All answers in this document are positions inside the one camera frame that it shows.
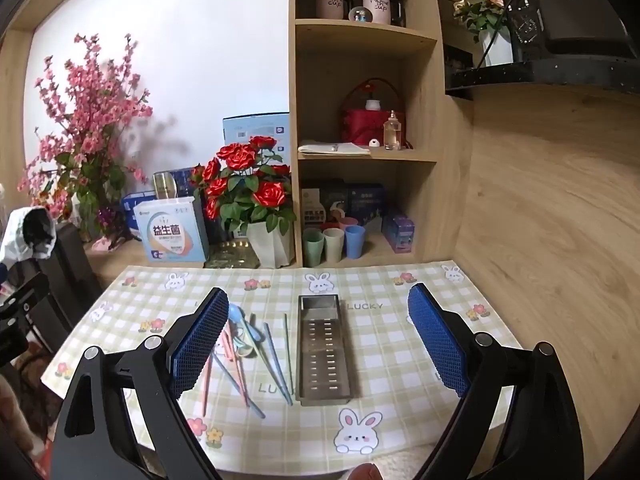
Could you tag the red rose bouquet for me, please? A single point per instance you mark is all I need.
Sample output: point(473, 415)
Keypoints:
point(270, 195)

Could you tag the stainless steel utensil tray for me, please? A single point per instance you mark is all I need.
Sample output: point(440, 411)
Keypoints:
point(325, 350)

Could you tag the wooden shelf unit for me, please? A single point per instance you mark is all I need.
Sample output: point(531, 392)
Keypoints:
point(452, 160)

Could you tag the green checkered bunny tablecloth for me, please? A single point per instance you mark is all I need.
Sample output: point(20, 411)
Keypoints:
point(390, 360)

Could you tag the pink blossom plant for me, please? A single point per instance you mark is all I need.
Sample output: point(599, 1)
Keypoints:
point(95, 125)

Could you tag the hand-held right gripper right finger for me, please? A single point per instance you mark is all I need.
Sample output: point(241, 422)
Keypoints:
point(440, 345)

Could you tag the clear perfume bottle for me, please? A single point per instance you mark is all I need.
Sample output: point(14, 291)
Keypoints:
point(392, 135)

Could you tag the black speckled countertop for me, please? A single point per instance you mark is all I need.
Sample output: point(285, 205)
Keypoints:
point(550, 72)

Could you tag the pink cup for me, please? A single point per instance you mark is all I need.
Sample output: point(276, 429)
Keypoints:
point(345, 222)

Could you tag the blue printed box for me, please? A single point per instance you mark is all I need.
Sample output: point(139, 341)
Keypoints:
point(367, 202)

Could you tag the white square vase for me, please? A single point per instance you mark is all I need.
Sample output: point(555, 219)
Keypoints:
point(500, 47)

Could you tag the light blue large carton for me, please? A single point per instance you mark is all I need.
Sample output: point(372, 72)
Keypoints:
point(250, 127)

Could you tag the beige cup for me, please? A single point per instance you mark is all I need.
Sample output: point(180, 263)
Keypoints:
point(333, 247)

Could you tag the green chopstick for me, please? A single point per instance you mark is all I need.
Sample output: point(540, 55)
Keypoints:
point(262, 350)
point(288, 360)

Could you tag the blue spoon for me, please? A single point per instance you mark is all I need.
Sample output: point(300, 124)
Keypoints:
point(235, 312)

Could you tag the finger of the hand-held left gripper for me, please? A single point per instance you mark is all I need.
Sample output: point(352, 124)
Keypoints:
point(30, 292)

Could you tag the white and blue carton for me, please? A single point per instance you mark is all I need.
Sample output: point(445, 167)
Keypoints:
point(170, 235)

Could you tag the blue cup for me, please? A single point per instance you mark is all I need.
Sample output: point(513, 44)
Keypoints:
point(355, 242)

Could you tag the pale pink rose bouquet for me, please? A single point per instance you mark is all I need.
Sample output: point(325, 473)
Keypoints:
point(482, 5)

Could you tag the small snow globe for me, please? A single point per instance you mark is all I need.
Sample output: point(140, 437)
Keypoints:
point(359, 14)

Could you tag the purple box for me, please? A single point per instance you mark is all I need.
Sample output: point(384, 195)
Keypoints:
point(400, 235)

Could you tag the dark blue gold box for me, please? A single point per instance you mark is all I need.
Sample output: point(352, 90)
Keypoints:
point(175, 182)

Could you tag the white printed box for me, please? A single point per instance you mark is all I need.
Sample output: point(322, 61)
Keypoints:
point(311, 205)

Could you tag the blue chopstick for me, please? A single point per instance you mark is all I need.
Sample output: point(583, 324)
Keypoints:
point(277, 362)
point(240, 390)

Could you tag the green cup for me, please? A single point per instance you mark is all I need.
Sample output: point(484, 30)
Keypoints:
point(313, 250)

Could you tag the gold embossed tin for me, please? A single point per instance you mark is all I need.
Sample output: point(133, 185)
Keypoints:
point(230, 255)

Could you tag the dark printed box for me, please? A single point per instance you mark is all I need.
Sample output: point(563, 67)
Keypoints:
point(334, 200)

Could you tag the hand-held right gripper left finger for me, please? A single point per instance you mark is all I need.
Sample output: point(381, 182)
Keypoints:
point(200, 345)

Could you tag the beige spoon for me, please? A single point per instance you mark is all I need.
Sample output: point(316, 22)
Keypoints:
point(246, 350)

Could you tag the white and black cloth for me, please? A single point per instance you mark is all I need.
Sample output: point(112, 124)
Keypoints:
point(15, 240)

